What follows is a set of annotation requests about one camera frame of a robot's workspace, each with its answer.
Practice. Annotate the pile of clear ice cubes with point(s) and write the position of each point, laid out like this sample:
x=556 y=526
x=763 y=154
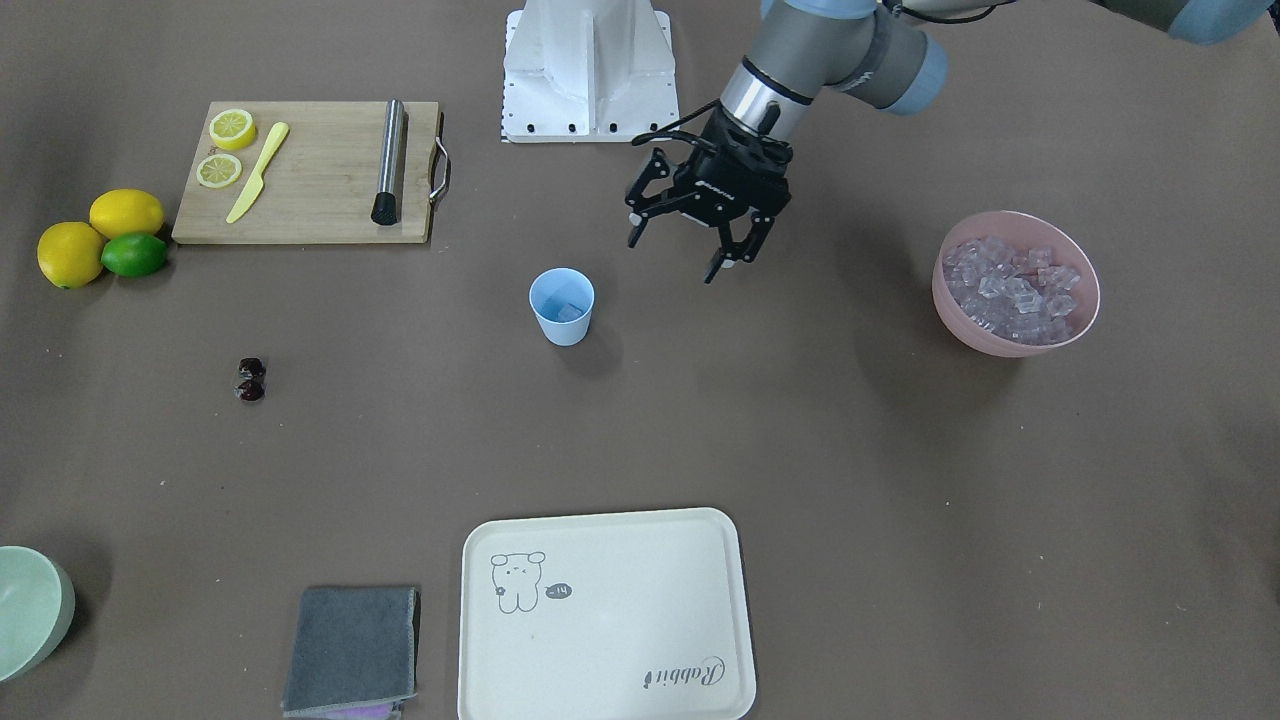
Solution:
x=1023 y=296

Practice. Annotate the lemon half lower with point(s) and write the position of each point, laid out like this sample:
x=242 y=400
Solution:
x=218 y=171

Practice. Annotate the lemon half upper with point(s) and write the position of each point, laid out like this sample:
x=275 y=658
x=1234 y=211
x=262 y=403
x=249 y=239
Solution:
x=232 y=129

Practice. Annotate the green lime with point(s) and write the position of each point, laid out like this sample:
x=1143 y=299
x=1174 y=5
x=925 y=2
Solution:
x=134 y=254

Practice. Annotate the lemon half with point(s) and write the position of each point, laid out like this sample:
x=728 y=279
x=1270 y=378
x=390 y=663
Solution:
x=232 y=129
x=218 y=171

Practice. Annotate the wooden cutting board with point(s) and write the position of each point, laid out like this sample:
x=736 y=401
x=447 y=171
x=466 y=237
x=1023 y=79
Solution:
x=321 y=184

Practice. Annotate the steel muddler black tip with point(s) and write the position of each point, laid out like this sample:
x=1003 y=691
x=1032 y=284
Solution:
x=387 y=198

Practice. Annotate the dark red cherry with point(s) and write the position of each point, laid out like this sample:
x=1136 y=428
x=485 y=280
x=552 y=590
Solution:
x=251 y=369
x=250 y=390

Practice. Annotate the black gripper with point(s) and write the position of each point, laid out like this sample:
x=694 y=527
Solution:
x=722 y=192

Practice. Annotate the yellow lemon near board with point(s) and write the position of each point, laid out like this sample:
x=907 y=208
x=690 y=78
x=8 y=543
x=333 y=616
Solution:
x=125 y=211

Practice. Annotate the clear ice cube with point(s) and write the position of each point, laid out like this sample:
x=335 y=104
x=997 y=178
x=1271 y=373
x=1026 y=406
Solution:
x=568 y=313

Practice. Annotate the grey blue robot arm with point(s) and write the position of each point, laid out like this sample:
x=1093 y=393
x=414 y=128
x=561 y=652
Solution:
x=838 y=118

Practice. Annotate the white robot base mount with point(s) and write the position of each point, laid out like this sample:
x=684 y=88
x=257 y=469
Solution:
x=587 y=71

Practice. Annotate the grey folded cloth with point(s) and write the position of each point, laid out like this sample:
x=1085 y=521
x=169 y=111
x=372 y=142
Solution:
x=354 y=653

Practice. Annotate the yellow plastic knife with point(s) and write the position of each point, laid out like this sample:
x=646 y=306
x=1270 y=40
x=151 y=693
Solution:
x=255 y=183

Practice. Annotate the light blue cup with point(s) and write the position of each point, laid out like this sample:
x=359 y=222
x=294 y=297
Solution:
x=562 y=300

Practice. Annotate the pink bowl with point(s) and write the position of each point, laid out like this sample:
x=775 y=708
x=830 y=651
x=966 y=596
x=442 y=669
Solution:
x=1022 y=231

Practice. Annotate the cream rabbit tray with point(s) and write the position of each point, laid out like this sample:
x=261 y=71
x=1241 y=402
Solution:
x=625 y=615

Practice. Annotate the yellow lemon outer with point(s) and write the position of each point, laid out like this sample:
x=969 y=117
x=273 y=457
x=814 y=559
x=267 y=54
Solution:
x=69 y=254

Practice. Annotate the mint green bowl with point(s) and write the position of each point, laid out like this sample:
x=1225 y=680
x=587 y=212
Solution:
x=37 y=606

